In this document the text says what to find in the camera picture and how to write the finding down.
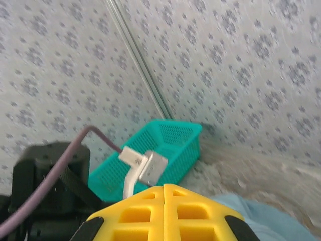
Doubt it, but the aluminium corner post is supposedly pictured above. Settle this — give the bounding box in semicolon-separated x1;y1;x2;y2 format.
106;0;174;120

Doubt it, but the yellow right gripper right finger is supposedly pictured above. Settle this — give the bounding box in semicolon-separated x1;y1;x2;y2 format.
163;184;261;241

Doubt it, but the light blue t-shirt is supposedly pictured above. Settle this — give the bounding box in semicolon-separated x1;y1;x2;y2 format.
212;192;317;241

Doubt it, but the teal plastic mesh basket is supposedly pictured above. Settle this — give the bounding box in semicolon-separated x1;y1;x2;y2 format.
87;119;203;202

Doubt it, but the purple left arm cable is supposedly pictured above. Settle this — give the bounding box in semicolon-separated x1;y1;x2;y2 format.
0;125;124;228

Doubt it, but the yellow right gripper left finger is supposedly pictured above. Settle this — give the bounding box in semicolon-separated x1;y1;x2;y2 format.
70;184;167;241

